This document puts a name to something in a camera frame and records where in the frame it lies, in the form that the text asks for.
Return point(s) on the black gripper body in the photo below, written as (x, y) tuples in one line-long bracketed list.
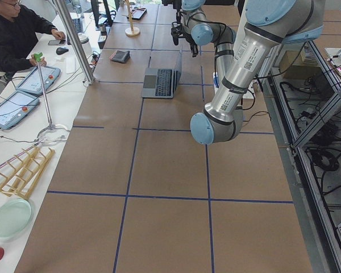
[(192, 44)]

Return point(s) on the grey laptop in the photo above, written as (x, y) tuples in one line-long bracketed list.
[(161, 83)]

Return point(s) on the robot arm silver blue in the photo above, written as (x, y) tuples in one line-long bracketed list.
[(268, 24)]

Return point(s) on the wooden mug tree stand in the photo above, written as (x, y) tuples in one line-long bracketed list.
[(132, 30)]

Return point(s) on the grey pink folded cloth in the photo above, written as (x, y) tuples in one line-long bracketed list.
[(120, 56)]

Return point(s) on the cardboard box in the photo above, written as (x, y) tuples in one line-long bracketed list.
[(296, 70)]

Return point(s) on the computer mouse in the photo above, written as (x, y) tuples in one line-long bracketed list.
[(61, 50)]

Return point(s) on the smartphone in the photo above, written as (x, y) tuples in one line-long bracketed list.
[(56, 42)]

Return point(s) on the brown paper table cover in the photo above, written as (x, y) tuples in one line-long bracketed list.
[(134, 192)]

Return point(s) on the upper teach pendant tablet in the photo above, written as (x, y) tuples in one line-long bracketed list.
[(31, 84)]

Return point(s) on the teach pendant tablet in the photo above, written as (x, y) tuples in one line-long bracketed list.
[(15, 108), (31, 84)]

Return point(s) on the person in black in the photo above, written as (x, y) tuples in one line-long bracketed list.
[(18, 28)]

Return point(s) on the lower teach pendant tablet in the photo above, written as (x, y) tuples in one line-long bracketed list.
[(15, 108)]

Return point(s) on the wooden dish rack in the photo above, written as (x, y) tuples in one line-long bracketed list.
[(20, 174)]

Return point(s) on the green glass plate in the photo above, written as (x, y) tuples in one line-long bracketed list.
[(14, 217)]

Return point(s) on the aluminium frame post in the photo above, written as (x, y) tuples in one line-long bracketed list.
[(74, 40)]

